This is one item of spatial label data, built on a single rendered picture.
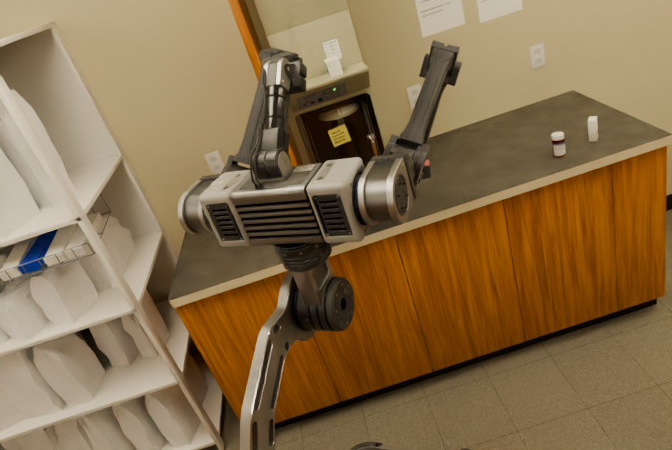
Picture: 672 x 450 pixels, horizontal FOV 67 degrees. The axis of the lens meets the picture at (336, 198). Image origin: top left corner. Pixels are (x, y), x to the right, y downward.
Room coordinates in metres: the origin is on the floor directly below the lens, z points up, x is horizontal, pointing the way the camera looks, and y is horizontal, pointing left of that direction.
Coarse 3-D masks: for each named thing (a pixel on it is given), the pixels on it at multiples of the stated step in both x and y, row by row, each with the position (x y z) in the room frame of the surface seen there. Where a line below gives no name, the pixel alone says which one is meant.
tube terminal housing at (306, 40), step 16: (336, 16) 1.97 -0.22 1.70; (288, 32) 1.97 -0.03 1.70; (304, 32) 1.97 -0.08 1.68; (320, 32) 1.97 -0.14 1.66; (336, 32) 1.97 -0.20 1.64; (352, 32) 1.97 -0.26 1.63; (288, 48) 1.97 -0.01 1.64; (304, 48) 1.97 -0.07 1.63; (320, 48) 1.97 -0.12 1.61; (352, 48) 1.97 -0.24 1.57; (304, 64) 1.97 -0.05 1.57; (320, 64) 1.97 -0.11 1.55; (352, 64) 1.97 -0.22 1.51; (352, 96) 1.97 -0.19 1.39; (304, 112) 1.97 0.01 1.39; (384, 144) 1.97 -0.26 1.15
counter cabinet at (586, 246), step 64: (576, 192) 1.70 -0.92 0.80; (640, 192) 1.69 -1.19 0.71; (384, 256) 1.70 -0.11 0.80; (448, 256) 1.70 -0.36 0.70; (512, 256) 1.70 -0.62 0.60; (576, 256) 1.70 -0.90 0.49; (640, 256) 1.69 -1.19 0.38; (192, 320) 1.71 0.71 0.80; (256, 320) 1.71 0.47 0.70; (384, 320) 1.70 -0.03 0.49; (448, 320) 1.70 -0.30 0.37; (512, 320) 1.70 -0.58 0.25; (576, 320) 1.70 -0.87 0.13; (320, 384) 1.71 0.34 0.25; (384, 384) 1.71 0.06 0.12
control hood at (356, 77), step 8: (360, 64) 1.94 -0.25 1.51; (344, 72) 1.90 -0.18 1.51; (352, 72) 1.86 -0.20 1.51; (360, 72) 1.86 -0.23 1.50; (368, 72) 1.87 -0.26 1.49; (312, 80) 1.94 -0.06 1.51; (320, 80) 1.90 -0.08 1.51; (328, 80) 1.86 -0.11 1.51; (336, 80) 1.86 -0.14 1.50; (344, 80) 1.87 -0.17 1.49; (352, 80) 1.88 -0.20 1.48; (360, 80) 1.89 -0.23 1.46; (368, 80) 1.91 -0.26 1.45; (312, 88) 1.86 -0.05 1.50; (320, 88) 1.87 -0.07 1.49; (352, 88) 1.92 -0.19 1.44; (360, 88) 1.94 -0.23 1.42; (296, 96) 1.87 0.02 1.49; (296, 104) 1.91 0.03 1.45
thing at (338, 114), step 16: (368, 96) 1.96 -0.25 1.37; (320, 112) 1.96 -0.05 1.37; (336, 112) 1.96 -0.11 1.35; (352, 112) 1.96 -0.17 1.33; (368, 112) 1.96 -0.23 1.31; (320, 128) 1.96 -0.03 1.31; (352, 128) 1.96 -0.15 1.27; (368, 128) 1.96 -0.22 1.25; (320, 144) 1.96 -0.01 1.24; (352, 144) 1.96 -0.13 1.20; (368, 144) 1.96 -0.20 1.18; (320, 160) 1.96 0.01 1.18; (368, 160) 1.96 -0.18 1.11
